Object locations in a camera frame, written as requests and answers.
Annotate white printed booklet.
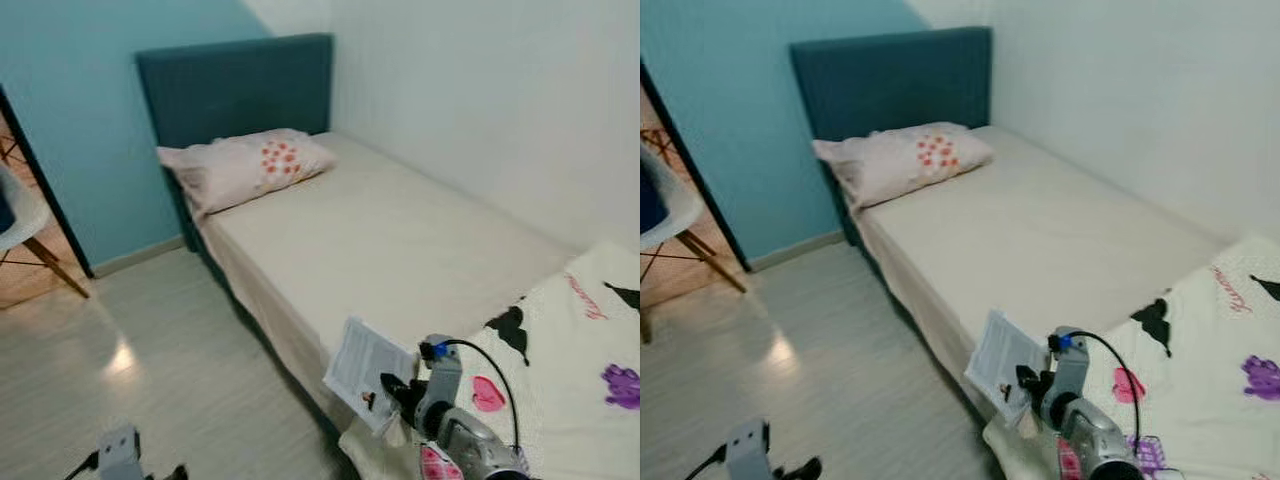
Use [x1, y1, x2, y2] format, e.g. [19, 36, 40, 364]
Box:
[964, 309, 1051, 431]
[321, 315, 420, 437]

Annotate pink dotted pillow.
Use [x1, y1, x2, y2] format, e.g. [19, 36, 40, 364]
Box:
[812, 121, 996, 211]
[156, 127, 338, 222]

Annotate bed with beige sheet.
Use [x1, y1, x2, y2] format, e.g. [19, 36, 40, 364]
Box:
[183, 130, 606, 446]
[840, 124, 1231, 431]

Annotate cream cartoon print blanket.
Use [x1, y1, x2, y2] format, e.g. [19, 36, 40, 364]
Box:
[338, 240, 641, 480]
[983, 234, 1280, 480]

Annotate white chair wooden legs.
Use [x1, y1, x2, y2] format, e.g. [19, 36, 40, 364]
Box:
[0, 160, 93, 301]
[640, 145, 749, 296]

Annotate teal upholstered headboard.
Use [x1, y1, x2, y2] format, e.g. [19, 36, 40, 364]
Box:
[134, 32, 335, 253]
[789, 26, 994, 246]

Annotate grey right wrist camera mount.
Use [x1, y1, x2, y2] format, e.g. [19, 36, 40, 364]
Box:
[1050, 326, 1093, 401]
[418, 334, 465, 413]

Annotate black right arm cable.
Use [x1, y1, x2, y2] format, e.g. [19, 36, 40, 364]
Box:
[428, 339, 523, 456]
[1060, 331, 1143, 451]

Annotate dark door frame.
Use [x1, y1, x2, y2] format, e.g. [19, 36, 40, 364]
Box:
[0, 85, 98, 281]
[640, 62, 753, 273]

